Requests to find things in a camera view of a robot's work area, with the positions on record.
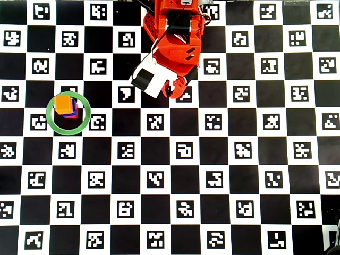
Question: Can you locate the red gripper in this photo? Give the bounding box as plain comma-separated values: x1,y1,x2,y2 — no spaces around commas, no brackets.
153,33,203,100

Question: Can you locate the blue cube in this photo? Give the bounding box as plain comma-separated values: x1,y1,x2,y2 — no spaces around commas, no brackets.
62,98,79,118

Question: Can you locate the orange cube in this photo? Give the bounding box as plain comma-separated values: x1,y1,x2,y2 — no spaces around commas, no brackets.
53,95,74,116

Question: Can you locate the red lattice robot base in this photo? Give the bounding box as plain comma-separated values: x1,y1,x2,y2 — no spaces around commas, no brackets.
143,12,163,49

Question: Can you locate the black white marker checkerboard mat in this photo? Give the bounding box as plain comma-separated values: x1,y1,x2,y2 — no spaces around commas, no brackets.
0,0,340,255

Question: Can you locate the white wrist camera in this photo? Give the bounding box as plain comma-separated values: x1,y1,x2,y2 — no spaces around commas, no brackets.
131,54,178,99

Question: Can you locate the green ring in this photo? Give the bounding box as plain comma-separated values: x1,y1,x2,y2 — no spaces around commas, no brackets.
45,91,92,136

